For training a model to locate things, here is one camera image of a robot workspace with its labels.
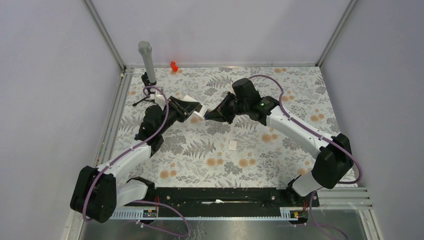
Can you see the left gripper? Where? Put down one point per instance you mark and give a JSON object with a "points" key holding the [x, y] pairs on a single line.
{"points": [[184, 109]]}

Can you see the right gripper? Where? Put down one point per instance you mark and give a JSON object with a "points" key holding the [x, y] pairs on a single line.
{"points": [[220, 113]]}

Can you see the white battery cover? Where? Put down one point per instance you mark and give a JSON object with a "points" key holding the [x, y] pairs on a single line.
{"points": [[232, 146]]}

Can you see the white red remote control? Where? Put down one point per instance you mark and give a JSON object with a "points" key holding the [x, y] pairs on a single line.
{"points": [[197, 107]]}

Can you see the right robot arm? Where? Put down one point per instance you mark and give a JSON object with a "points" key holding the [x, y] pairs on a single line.
{"points": [[332, 154]]}

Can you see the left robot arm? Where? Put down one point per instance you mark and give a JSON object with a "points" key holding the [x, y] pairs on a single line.
{"points": [[98, 192]]}

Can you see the floral table mat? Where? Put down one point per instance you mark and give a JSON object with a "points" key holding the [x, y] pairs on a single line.
{"points": [[195, 152]]}

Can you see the red plastic block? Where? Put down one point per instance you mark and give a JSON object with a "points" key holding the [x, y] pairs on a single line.
{"points": [[174, 66]]}

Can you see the black microphone stand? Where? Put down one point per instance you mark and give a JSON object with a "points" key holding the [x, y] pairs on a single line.
{"points": [[149, 95]]}

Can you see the grey microphone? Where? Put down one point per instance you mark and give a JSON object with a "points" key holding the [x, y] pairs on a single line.
{"points": [[145, 51]]}

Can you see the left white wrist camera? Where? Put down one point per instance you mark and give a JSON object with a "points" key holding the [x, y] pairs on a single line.
{"points": [[160, 97]]}

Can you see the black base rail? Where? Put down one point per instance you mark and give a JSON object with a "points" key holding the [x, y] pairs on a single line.
{"points": [[227, 202]]}

